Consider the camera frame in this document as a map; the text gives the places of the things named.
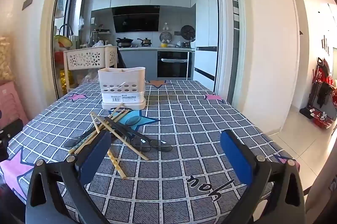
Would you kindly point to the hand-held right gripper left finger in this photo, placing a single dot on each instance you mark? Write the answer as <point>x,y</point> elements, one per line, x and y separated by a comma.
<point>96,158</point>

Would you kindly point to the white perforated storage cart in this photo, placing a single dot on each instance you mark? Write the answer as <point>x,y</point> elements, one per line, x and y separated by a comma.
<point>87,58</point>

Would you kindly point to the round black moulded pan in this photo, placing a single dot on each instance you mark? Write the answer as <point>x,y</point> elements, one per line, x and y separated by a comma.
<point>187,31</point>

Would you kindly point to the yellow bowl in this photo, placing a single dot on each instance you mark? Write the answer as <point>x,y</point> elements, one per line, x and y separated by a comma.
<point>164,45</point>

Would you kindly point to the black wok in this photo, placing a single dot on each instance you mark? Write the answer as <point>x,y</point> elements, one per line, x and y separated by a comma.
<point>125,41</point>

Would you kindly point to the white plastic bag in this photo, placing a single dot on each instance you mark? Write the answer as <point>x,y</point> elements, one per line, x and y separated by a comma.
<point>98,43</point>

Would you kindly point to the coat rack with red bags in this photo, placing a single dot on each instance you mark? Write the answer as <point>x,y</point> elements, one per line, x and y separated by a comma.
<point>322,87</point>

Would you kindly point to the white plastic utensil holder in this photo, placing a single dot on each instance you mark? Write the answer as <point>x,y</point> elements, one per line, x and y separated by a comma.
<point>121,79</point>

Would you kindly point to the black built-in oven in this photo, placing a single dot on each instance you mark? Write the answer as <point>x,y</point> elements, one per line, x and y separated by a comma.
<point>172,64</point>

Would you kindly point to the small cooking pot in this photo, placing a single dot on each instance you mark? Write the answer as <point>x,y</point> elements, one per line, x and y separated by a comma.
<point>145,41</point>

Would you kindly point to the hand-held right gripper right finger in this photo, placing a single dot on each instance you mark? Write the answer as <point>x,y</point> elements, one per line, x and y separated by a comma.
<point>231,155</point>

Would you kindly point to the white rice cooker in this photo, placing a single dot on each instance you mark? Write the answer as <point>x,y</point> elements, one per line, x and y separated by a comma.
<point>192,44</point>

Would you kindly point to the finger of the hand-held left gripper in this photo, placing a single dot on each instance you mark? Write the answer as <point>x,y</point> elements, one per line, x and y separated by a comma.
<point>11,127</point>

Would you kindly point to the white refrigerator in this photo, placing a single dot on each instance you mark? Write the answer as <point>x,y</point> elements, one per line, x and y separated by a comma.
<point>205,15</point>

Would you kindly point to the dark translucent spoon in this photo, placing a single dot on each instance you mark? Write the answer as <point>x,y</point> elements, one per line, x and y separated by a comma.
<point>140,143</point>
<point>160,148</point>
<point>130,119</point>
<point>72,142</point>

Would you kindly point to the bag of pale round snacks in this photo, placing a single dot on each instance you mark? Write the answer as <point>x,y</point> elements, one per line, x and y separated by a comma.
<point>4,58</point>

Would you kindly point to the green and yellow colanders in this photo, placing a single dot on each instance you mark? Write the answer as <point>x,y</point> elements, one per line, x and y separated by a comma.
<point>63,41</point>

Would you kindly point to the dark kitchen faucet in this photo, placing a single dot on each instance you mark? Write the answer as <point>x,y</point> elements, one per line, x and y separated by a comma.
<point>64,26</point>

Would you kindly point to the pink box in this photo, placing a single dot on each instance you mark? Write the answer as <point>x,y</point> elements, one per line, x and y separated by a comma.
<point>10,102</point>

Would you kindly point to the gold foil bag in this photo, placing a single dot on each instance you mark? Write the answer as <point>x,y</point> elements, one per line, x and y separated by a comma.
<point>65,80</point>

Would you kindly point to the grey wall switch panel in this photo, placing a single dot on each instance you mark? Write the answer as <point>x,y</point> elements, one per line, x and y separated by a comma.
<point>28,1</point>

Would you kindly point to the grey checked star tablecloth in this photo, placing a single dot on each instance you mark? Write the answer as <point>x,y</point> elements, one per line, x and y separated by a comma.
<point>197,121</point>

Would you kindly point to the black range hood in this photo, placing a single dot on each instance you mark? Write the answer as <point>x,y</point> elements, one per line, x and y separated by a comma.
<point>135,19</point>

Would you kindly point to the round grey steamer rack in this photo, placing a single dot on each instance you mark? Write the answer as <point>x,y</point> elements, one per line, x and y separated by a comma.
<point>165,36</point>

